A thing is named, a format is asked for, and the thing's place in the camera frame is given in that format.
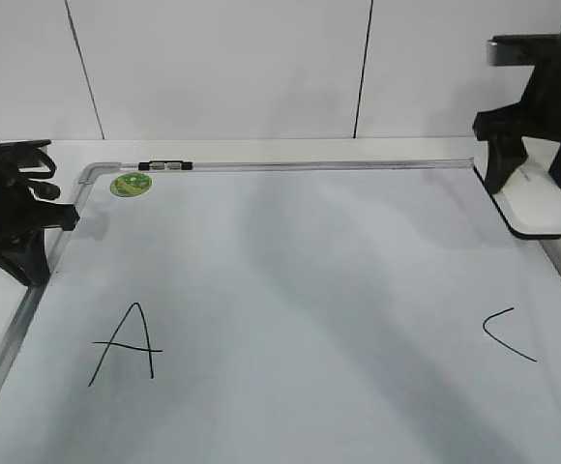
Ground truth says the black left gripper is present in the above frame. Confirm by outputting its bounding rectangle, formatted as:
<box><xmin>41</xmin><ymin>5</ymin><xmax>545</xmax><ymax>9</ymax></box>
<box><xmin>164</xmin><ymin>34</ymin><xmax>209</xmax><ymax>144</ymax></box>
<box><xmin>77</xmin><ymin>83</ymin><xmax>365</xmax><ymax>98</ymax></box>
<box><xmin>0</xmin><ymin>139</ymin><xmax>78</xmax><ymax>286</ymax></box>

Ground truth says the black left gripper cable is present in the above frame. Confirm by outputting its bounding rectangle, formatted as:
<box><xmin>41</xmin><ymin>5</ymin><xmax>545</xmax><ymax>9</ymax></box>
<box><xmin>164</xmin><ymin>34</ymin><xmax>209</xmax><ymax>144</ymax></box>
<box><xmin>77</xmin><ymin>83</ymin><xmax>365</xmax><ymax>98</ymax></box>
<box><xmin>0</xmin><ymin>144</ymin><xmax>62</xmax><ymax>202</ymax></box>

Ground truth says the round green magnet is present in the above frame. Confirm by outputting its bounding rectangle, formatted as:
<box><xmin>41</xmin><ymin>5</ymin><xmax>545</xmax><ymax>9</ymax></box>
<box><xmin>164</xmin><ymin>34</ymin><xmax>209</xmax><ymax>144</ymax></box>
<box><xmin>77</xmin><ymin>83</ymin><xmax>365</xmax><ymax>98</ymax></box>
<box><xmin>109</xmin><ymin>172</ymin><xmax>153</xmax><ymax>198</ymax></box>

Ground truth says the black silver hanging clip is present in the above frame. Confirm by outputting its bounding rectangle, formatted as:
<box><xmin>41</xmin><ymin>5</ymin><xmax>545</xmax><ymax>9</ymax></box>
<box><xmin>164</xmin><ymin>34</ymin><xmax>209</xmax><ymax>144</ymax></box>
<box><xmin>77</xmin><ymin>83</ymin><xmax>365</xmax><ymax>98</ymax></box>
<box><xmin>137</xmin><ymin>160</ymin><xmax>193</xmax><ymax>171</ymax></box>

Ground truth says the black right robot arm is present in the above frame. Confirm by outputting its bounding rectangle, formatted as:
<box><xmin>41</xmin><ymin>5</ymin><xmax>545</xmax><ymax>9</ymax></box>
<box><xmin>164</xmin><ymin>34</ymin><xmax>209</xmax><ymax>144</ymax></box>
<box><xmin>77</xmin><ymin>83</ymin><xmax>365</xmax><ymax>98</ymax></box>
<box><xmin>472</xmin><ymin>32</ymin><xmax>561</xmax><ymax>194</ymax></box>

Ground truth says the grey wrist camera bar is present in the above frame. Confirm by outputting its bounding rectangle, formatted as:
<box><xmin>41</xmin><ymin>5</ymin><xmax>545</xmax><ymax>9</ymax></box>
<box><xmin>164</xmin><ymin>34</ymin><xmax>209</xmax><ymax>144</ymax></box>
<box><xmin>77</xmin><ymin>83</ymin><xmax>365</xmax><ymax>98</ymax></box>
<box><xmin>487</xmin><ymin>34</ymin><xmax>558</xmax><ymax>67</ymax></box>

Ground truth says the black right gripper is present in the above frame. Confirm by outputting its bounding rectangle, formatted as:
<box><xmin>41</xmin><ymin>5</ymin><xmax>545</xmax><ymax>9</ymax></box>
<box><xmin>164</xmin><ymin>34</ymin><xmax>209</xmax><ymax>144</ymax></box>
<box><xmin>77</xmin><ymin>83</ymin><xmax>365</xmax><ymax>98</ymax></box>
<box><xmin>472</xmin><ymin>33</ymin><xmax>561</xmax><ymax>192</ymax></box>

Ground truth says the white rectangular board eraser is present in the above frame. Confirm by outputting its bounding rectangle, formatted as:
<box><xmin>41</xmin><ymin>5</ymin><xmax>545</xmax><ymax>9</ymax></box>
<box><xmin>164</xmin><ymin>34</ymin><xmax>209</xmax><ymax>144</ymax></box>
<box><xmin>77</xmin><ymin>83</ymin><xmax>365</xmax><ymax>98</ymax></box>
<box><xmin>492</xmin><ymin>160</ymin><xmax>561</xmax><ymax>240</ymax></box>

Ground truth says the white whiteboard with grey frame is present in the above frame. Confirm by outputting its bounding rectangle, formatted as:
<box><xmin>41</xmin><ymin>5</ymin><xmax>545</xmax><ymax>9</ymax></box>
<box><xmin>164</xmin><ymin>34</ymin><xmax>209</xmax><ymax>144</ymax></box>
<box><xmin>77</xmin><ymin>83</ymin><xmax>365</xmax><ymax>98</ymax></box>
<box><xmin>0</xmin><ymin>159</ymin><xmax>561</xmax><ymax>463</ymax></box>

